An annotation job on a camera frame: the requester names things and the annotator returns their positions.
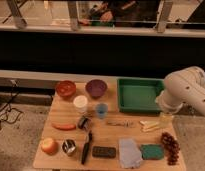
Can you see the red yellow apple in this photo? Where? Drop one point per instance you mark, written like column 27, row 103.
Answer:
column 49, row 146

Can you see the grey blue cloth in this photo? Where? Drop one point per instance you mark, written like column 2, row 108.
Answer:
column 129, row 155

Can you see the small metal can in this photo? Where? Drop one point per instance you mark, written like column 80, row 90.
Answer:
column 84, row 123

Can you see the orange red pepper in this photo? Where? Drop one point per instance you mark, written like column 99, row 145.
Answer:
column 64, row 127

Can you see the green sponge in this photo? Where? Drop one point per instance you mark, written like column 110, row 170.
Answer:
column 152, row 152

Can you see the green plastic tray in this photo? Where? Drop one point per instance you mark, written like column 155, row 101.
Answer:
column 138, row 95

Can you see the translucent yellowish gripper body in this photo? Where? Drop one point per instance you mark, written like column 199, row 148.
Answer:
column 165, row 119

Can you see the red bowl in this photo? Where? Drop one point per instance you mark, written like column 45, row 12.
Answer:
column 65, row 89

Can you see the metal cup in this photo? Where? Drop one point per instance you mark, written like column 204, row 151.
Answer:
column 69, row 147

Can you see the person in background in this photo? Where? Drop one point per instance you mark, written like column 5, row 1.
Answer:
column 123, row 13

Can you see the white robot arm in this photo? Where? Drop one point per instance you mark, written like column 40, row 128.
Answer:
column 183, row 86

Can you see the black handled peeler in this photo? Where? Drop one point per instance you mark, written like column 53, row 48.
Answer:
column 86, row 147

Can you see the purple bowl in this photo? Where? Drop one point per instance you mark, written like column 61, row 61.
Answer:
column 96, row 88

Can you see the yellow banana slices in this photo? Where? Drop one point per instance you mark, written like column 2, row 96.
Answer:
column 148, row 126

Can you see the metal utensil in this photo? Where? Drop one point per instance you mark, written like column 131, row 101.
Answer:
column 123, row 124

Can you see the white plastic cup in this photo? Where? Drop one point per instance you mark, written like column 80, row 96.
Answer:
column 81, row 103

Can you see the blue plastic cup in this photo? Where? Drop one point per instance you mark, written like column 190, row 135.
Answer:
column 101, row 110

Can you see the black sponge block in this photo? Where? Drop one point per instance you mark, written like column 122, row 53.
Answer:
column 104, row 152

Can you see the dark red grapes bunch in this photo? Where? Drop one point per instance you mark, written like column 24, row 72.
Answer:
column 172, row 146

